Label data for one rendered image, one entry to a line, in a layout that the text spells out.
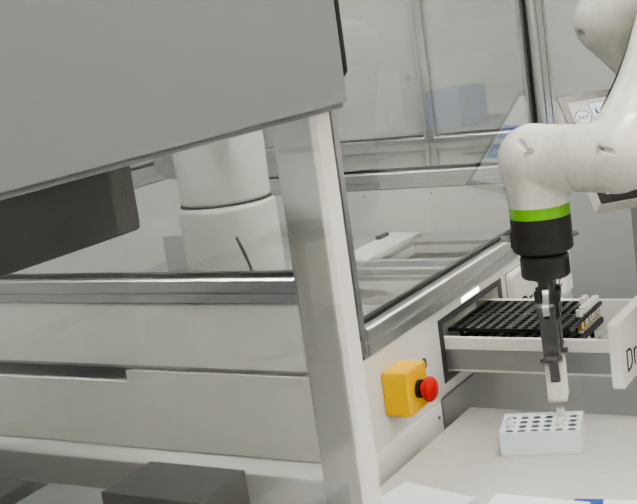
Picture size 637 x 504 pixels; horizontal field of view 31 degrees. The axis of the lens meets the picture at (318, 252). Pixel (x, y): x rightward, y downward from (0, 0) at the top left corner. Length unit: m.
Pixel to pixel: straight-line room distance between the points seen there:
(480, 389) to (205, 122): 1.25
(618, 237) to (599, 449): 1.89
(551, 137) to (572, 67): 1.91
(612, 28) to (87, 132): 1.32
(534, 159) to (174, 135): 0.85
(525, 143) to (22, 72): 1.02
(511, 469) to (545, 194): 0.41
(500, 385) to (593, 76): 1.57
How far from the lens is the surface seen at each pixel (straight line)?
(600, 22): 2.06
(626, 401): 3.82
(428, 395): 1.79
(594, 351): 1.91
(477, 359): 1.99
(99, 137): 0.89
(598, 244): 3.69
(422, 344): 1.93
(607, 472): 1.75
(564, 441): 1.81
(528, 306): 2.13
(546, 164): 1.71
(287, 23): 1.13
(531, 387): 2.39
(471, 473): 1.78
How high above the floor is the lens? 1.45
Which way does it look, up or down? 11 degrees down
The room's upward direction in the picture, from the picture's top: 8 degrees counter-clockwise
